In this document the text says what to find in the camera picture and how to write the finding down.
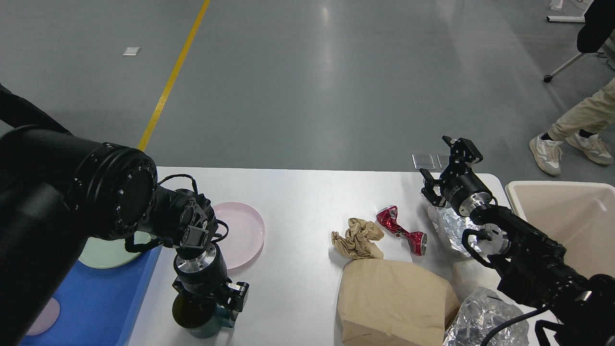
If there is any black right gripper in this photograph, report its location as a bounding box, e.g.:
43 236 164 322
419 136 493 217

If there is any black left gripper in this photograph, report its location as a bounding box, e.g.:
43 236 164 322
172 243 250 322

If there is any dark teal mug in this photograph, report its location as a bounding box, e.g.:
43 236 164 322
172 294 235 339

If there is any pink plastic plate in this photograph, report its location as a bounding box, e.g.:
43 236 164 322
213 202 265 270

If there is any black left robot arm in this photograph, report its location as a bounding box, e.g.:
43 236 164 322
1 125 249 346

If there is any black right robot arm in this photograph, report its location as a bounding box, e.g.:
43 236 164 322
420 136 615 346

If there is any crushed red can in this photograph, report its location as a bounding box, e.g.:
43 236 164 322
376 205 428 256

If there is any white crumpled tissue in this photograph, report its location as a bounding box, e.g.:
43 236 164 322
452 259 500 301

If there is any blue plastic tray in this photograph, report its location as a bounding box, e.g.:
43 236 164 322
21 248 161 346

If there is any crumpled brown paper ball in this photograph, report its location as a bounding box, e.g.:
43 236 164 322
330 218 384 260

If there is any green plastic plate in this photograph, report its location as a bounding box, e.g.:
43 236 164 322
78 238 141 269

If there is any beige plastic bin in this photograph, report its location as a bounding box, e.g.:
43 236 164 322
505 180 615 277

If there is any person in beige trousers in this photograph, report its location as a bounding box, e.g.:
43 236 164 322
529 79 615 176

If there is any crumpled foil ball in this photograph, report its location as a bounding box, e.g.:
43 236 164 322
443 286 529 346

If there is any brown paper bag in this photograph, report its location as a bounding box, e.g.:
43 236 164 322
337 259 460 346

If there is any pink mug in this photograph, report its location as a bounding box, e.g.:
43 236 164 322
25 297 61 336

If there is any person in black trousers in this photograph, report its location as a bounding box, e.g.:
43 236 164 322
0 85 73 135

